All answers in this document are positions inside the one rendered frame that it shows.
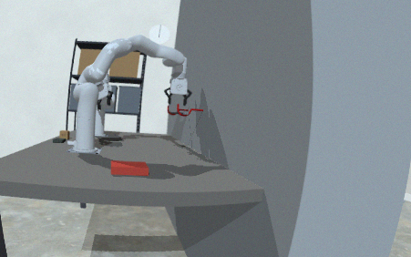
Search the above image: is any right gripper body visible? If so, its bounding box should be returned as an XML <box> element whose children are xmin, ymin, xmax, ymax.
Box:
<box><xmin>170</xmin><ymin>77</ymin><xmax>188</xmax><ymax>95</ymax></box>

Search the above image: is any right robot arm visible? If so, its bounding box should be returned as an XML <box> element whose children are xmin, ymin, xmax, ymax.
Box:
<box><xmin>67</xmin><ymin>35</ymin><xmax>187</xmax><ymax>152</ymax></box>

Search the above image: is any red rectangular block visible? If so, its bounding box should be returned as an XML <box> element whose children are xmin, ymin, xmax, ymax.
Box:
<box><xmin>111</xmin><ymin>160</ymin><xmax>149</xmax><ymax>176</ymax></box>

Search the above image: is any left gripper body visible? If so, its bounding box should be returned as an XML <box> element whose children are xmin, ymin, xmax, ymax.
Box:
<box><xmin>98</xmin><ymin>83</ymin><xmax>110</xmax><ymax>101</ymax></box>

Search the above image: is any small brown cardboard box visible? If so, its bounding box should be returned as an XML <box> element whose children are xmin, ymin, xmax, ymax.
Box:
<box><xmin>59</xmin><ymin>130</ymin><xmax>70</xmax><ymax>139</ymax></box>

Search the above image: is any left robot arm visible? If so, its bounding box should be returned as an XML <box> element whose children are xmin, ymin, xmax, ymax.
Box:
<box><xmin>95</xmin><ymin>73</ymin><xmax>116</xmax><ymax>136</ymax></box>

